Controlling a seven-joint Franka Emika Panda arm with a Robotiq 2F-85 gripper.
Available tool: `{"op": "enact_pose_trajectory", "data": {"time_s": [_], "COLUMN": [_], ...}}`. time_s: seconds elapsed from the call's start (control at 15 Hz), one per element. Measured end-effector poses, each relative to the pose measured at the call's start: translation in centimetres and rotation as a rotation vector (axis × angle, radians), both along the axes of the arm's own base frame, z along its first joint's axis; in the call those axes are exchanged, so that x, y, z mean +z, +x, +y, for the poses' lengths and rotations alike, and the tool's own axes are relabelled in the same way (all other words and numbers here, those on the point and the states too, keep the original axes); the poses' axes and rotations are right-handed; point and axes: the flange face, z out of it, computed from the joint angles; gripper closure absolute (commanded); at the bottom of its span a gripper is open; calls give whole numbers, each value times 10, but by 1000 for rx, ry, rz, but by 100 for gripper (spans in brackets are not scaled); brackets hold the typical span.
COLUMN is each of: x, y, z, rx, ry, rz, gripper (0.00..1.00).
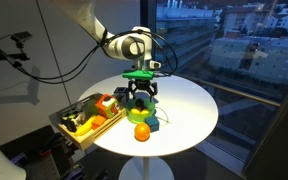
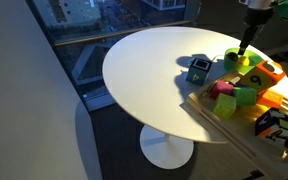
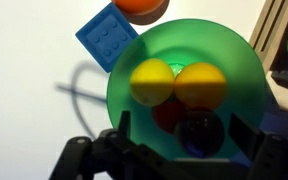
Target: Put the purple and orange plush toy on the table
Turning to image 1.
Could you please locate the window handrail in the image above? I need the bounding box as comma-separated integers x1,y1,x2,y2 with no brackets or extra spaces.
180,73,282,108

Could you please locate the wooden tray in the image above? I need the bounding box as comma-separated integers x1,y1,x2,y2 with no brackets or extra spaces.
48,92,128,151

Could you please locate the yellow toy lemon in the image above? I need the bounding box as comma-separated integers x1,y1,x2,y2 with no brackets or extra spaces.
130,107,142,116

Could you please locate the white table pedestal base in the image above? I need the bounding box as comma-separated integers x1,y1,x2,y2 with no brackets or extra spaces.
118,156,175,180

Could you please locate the maroon ball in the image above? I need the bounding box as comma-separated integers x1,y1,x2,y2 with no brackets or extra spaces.
135,98,146,108

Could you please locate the green foam cube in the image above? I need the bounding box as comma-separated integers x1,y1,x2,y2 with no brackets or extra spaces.
85,99,100,118

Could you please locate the green plastic bowl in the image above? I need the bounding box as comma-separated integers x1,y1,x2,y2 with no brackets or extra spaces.
125,97,157,125

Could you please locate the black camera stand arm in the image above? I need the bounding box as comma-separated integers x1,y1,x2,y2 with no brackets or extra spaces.
0,42,31,64

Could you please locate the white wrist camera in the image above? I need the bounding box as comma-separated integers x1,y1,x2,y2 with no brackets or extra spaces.
148,60,162,70

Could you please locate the small dark blue cup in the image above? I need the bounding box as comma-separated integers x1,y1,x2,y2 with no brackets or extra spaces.
113,86,130,104

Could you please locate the orange ball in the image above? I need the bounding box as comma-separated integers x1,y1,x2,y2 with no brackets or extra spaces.
133,122,151,143

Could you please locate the black equipment cart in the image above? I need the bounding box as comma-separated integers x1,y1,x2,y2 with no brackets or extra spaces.
0,124,108,180

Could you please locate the dark window frame post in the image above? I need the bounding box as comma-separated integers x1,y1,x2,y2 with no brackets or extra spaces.
140,0,158,73

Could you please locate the orange foam cube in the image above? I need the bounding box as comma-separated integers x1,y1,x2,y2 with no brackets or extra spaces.
91,115,108,130

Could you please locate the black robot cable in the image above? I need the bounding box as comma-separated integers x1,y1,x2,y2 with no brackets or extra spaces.
0,26,179,85

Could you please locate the black external camera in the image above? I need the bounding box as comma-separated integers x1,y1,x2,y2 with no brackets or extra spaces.
10,31,33,44

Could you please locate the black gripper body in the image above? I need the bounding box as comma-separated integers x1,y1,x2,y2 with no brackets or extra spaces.
127,78,159,95

